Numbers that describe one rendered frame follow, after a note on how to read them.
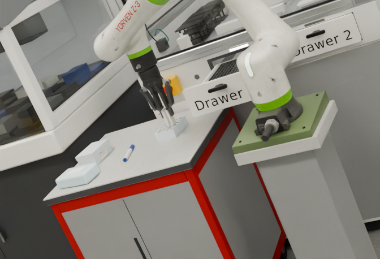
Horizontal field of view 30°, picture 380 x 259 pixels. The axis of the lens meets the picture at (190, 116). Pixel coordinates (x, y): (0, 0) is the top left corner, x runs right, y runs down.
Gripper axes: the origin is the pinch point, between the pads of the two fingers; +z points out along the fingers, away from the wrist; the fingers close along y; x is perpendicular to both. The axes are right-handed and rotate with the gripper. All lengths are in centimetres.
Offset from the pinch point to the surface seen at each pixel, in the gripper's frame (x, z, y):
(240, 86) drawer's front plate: -1.3, -4.1, 32.4
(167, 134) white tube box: -3.3, 5.7, -1.9
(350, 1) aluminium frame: 35, -13, 70
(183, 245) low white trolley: -28.5, 38.7, 1.0
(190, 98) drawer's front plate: -2.6, -5.3, 13.0
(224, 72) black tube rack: 16.4, -6.1, 20.8
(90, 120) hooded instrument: 31, 2, -57
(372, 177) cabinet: 34, 58, 55
